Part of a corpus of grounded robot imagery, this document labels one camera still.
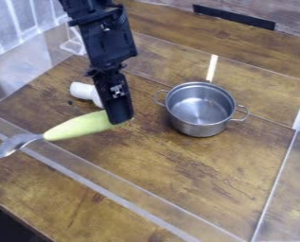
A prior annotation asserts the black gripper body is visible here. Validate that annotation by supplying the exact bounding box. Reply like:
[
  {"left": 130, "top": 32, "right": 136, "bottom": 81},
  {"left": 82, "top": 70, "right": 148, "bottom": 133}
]
[{"left": 67, "top": 5, "right": 137, "bottom": 76}]

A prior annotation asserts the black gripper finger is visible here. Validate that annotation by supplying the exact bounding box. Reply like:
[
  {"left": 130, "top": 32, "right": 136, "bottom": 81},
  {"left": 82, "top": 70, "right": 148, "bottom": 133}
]
[{"left": 93, "top": 71, "right": 133, "bottom": 125}]

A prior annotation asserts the green handled metal spoon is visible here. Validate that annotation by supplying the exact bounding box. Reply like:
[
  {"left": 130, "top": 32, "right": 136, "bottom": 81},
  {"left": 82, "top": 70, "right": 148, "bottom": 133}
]
[{"left": 0, "top": 111, "right": 125, "bottom": 159}]

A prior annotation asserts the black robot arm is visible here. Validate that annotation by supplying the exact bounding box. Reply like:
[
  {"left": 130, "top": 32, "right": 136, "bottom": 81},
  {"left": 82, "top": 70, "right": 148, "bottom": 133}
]
[{"left": 58, "top": 0, "right": 137, "bottom": 125}]

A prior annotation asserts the toy mushroom brown cap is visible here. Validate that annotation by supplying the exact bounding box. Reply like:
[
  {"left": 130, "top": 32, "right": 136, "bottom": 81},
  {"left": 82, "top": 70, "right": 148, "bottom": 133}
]
[{"left": 70, "top": 81, "right": 104, "bottom": 109}]

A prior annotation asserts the clear acrylic triangle stand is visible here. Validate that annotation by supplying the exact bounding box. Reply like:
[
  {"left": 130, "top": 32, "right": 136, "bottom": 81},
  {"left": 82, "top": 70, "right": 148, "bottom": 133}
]
[{"left": 59, "top": 24, "right": 86, "bottom": 56}]

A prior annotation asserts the small steel pot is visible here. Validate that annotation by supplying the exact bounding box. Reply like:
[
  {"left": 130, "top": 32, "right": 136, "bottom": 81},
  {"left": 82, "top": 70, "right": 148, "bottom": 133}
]
[{"left": 153, "top": 81, "right": 249, "bottom": 137}]

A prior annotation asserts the black strip on table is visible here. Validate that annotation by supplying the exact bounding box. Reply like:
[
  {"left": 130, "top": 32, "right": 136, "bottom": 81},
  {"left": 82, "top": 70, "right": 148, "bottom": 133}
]
[{"left": 193, "top": 4, "right": 276, "bottom": 30}]

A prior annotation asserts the clear acrylic front barrier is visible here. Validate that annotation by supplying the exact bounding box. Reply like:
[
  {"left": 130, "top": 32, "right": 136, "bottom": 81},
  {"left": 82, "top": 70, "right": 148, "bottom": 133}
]
[{"left": 0, "top": 117, "right": 244, "bottom": 242}]

